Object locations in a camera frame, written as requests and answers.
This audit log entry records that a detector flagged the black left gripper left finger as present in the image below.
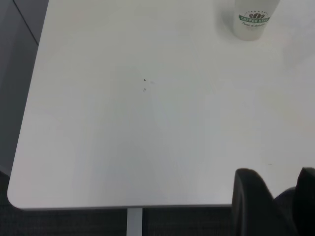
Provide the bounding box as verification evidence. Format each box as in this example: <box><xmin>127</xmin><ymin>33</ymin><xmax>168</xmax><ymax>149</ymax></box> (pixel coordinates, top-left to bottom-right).
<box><xmin>232</xmin><ymin>168</ymin><xmax>295</xmax><ymax>236</ymax></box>

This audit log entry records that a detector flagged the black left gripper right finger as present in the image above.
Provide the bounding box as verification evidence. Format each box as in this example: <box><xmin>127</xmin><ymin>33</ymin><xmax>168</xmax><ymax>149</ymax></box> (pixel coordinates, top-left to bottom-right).
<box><xmin>294</xmin><ymin>167</ymin><xmax>315</xmax><ymax>236</ymax></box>

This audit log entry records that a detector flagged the white paper coffee cup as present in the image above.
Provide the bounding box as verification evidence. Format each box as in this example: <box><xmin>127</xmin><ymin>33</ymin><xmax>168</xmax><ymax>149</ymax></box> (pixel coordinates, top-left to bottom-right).
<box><xmin>232</xmin><ymin>0</ymin><xmax>282</xmax><ymax>41</ymax></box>

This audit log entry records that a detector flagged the white table leg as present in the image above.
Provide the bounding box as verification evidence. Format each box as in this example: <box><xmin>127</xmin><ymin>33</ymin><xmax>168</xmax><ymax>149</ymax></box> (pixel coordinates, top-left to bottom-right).
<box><xmin>126</xmin><ymin>208</ymin><xmax>144</xmax><ymax>236</ymax></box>

